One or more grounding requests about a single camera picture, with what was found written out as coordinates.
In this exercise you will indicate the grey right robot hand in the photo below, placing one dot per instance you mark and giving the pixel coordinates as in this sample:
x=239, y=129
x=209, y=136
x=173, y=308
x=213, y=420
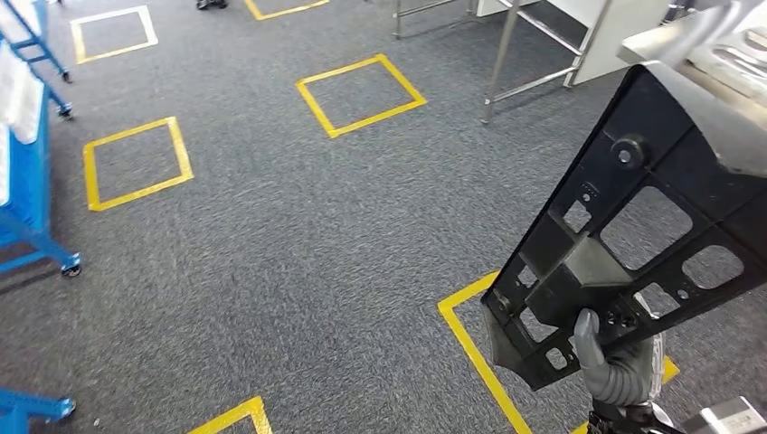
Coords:
x=623, y=377

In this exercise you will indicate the yellow floor tape square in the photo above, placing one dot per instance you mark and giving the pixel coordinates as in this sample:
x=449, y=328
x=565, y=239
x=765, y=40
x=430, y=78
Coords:
x=91, y=180
x=316, y=108
x=507, y=407

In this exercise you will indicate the black plastic car part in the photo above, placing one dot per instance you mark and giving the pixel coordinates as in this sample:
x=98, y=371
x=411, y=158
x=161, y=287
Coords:
x=671, y=156

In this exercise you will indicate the stainless steel workbench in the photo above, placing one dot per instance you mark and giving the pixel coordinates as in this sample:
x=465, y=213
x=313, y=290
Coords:
x=653, y=42

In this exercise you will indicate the white translucent plastic bin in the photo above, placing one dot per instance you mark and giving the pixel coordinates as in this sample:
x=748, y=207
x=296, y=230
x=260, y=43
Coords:
x=21, y=96

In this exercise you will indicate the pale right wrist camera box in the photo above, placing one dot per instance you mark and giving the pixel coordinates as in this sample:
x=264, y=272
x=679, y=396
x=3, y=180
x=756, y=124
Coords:
x=725, y=419

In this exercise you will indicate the small black object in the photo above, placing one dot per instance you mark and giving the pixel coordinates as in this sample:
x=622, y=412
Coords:
x=211, y=3

